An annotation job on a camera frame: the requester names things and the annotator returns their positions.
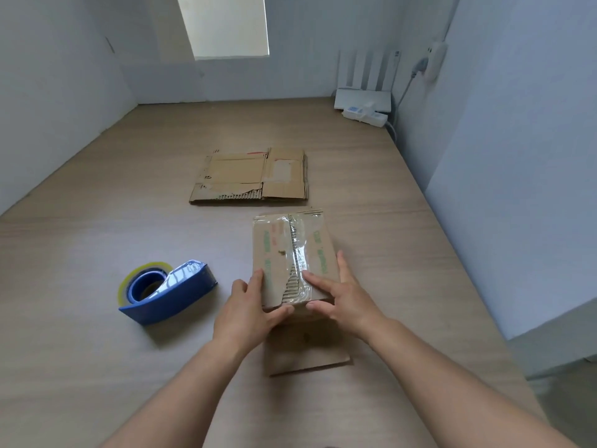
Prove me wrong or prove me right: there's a bright window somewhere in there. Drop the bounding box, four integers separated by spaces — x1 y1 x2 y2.
175 0 271 62

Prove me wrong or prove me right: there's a peeled-surface cardboard box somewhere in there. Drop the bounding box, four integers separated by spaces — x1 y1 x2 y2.
188 146 310 205

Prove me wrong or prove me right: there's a grey power cable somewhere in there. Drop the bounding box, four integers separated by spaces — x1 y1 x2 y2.
386 57 430 141

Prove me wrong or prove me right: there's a person's left hand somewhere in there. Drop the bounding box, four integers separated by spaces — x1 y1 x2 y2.
211 268 296 358

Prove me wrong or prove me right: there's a blue tape dispenser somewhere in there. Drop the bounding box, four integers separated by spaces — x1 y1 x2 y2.
118 259 219 327

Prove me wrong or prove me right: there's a person's right forearm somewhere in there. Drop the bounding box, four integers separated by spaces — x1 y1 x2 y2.
365 318 580 448

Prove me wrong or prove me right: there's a white foam partition board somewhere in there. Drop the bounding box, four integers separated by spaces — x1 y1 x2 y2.
0 0 139 216

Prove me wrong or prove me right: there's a white power strip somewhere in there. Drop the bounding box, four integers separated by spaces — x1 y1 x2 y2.
341 103 389 128

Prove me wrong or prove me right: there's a white router with antennas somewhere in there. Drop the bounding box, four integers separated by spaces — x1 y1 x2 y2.
333 48 402 113

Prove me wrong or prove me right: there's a person's right hand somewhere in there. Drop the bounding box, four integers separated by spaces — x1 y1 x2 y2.
302 250 389 345

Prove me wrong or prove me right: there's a clear yellowish tape roll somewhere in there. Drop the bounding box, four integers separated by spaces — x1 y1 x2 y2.
116 261 175 308

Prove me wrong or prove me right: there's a large torn cardboard box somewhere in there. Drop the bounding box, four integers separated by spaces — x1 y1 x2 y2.
251 208 352 378

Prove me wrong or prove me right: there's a person's left forearm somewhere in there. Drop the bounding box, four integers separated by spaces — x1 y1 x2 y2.
100 339 249 448

